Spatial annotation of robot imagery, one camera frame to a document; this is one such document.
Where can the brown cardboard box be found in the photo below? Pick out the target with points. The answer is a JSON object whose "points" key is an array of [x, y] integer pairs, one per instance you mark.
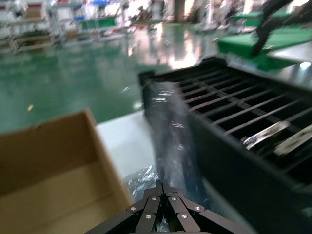
{"points": [[61, 170]]}

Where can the empty blue-grey antistatic bag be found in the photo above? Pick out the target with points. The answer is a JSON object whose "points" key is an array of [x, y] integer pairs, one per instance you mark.
{"points": [[141, 180]]}

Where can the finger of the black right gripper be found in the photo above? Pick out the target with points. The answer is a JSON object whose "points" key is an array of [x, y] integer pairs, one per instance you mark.
{"points": [[263, 29], [292, 22]]}

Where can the pipe rack with cardboard boxes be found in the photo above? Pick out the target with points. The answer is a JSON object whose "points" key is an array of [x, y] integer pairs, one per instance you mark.
{"points": [[34, 24]]}

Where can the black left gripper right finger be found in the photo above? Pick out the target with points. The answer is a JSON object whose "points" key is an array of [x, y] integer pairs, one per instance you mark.
{"points": [[180, 212]]}

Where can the small yellow floor scrap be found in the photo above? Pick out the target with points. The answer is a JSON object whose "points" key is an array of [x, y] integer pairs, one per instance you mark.
{"points": [[30, 107]]}

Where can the pipe rack with green panel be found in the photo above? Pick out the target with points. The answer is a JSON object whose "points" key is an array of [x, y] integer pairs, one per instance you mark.
{"points": [[100, 24]]}

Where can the black slotted plastic container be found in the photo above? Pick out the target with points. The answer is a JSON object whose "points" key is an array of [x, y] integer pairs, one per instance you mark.
{"points": [[243, 175]]}

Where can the green cloth table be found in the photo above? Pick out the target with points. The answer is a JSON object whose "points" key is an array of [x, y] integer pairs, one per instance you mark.
{"points": [[246, 18], [239, 46]]}

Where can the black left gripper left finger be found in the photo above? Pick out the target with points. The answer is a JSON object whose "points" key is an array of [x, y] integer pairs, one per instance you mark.
{"points": [[146, 212]]}

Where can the dark antistatic bag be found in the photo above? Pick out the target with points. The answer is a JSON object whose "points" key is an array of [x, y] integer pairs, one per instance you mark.
{"points": [[175, 136]]}

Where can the shiny floor scrap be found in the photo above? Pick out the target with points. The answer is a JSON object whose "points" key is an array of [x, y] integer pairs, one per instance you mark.
{"points": [[125, 89]]}

